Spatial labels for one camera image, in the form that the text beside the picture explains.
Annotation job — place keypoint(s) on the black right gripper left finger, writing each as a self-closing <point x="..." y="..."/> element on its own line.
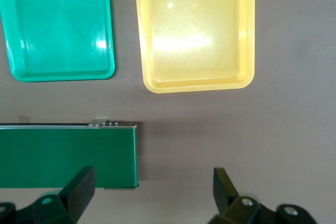
<point x="78" y="195"/>

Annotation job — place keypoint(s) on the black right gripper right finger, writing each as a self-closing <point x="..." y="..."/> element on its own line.
<point x="225" y="195"/>

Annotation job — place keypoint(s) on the green belt conveyor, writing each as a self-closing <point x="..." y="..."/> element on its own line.
<point x="65" y="153"/>

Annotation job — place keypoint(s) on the yellow plastic tray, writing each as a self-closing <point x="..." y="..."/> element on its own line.
<point x="194" y="30"/>

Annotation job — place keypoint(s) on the green plastic tray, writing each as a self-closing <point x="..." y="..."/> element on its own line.
<point x="57" y="24"/>

